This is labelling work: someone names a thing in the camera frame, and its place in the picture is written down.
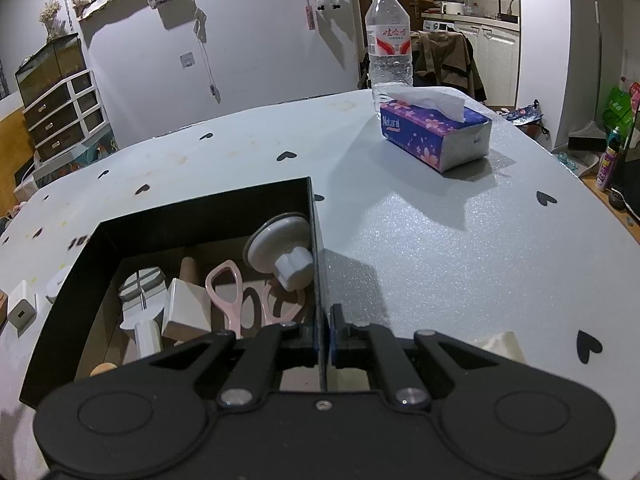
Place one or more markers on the crumpled white tissue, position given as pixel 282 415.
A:
pixel 503 344

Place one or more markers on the brown jacket on chair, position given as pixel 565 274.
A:
pixel 446 59

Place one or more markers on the glass terrarium tank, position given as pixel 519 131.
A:
pixel 58 59

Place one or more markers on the green plastic bag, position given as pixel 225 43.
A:
pixel 618 112

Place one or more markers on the purple spray can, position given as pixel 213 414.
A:
pixel 609 159

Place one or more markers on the wooden engraved coaster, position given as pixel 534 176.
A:
pixel 3 307

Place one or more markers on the wooden cylinder stick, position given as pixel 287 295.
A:
pixel 189 270

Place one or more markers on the black cardboard box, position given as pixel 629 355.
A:
pixel 207 228

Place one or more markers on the purple tissue pack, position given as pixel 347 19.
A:
pixel 434 125

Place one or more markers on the white cube block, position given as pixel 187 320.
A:
pixel 188 312

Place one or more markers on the clear plastic water bottle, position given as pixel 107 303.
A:
pixel 389 48

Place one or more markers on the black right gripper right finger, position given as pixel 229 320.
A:
pixel 374 349

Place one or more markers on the white grey striped holder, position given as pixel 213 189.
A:
pixel 143 297

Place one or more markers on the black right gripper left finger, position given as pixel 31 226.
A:
pixel 275 349

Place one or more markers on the white drawer cabinet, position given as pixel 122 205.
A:
pixel 69 114

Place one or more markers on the white round hook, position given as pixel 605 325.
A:
pixel 55 284

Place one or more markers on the white plug adapter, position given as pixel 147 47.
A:
pixel 22 305

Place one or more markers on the white suction cup knob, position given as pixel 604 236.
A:
pixel 282 247

